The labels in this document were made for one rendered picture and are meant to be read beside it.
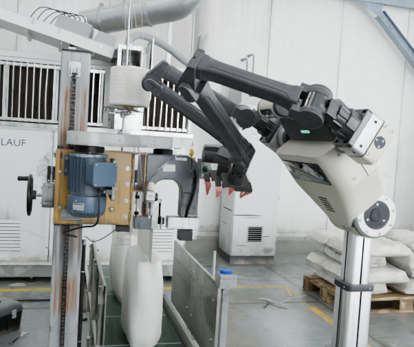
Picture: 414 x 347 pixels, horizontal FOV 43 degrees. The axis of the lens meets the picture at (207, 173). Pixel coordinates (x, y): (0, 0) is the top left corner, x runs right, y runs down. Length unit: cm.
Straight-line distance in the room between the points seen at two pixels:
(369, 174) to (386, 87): 589
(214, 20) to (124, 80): 358
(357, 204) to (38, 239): 376
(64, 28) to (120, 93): 276
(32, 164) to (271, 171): 271
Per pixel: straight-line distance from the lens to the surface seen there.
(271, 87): 148
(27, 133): 498
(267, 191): 614
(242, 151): 177
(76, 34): 469
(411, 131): 779
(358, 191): 171
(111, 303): 336
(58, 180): 226
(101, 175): 200
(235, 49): 668
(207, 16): 560
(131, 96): 207
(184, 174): 231
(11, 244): 510
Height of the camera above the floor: 141
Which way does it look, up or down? 4 degrees down
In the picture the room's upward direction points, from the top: 4 degrees clockwise
